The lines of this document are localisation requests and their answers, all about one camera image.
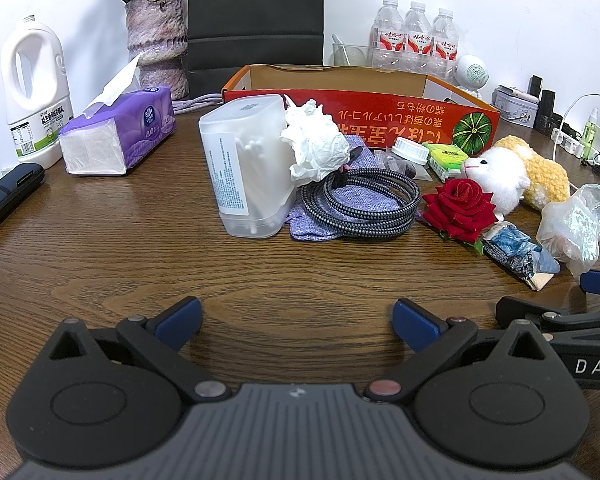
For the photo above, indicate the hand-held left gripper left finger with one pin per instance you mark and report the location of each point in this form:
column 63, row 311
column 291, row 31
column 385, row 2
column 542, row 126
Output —
column 184, row 316

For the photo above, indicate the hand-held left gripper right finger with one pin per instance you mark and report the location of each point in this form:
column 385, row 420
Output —
column 414, row 321

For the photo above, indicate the clear plastic bag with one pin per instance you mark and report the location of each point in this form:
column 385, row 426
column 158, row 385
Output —
column 575, row 230

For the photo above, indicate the red artificial rose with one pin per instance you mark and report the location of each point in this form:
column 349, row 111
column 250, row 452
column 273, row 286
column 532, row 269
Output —
column 460, row 205

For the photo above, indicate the white and yellow plush sheep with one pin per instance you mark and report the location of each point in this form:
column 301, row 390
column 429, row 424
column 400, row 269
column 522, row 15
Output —
column 505, row 175

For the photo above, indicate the translucent cotton swab box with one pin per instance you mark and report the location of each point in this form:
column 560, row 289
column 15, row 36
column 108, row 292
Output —
column 240, row 160

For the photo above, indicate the orange cardboard box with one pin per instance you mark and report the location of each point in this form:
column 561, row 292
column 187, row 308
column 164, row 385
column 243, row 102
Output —
column 380, row 110

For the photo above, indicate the blue patterned wrapper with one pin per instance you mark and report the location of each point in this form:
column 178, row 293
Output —
column 520, row 255

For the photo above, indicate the white power strip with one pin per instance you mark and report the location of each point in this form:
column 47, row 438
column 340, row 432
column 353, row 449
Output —
column 572, row 141

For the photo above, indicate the green spray bottle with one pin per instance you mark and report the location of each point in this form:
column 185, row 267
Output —
column 590, row 130

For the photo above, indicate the small clear plastic pouch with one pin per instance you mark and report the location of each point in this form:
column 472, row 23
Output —
column 395, row 166

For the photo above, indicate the small green box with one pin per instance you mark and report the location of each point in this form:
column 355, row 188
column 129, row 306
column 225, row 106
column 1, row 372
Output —
column 447, row 160

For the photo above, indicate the purple knitted cloth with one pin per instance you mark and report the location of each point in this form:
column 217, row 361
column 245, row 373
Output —
column 365, row 160

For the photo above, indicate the white round lid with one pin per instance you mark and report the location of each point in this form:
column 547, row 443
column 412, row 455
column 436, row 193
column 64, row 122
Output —
column 409, row 151

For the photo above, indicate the white tin box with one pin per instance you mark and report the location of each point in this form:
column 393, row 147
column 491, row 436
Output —
column 512, row 110

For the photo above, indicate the purple tissue pack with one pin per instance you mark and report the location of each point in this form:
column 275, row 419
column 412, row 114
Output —
column 130, row 125

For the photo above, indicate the crumpled white tissue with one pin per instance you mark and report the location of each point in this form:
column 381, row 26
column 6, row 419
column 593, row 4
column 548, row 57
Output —
column 315, row 145

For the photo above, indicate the small black tube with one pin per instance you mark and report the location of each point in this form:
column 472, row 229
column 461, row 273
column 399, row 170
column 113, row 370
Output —
column 535, row 85

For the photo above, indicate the black glasses case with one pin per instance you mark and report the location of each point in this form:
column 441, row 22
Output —
column 5, row 195

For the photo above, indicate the white robot-shaped speaker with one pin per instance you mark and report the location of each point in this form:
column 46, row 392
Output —
column 471, row 74

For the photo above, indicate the white detergent jug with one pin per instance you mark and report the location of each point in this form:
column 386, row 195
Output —
column 35, row 105

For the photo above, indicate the clear glass cup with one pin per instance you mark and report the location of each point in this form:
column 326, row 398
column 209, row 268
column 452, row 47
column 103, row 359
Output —
column 352, row 55

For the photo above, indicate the purple ceramic vase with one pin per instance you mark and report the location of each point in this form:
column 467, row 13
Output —
column 155, row 40

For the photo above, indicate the black paper bag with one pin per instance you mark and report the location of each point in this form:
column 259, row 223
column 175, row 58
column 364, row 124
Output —
column 255, row 10

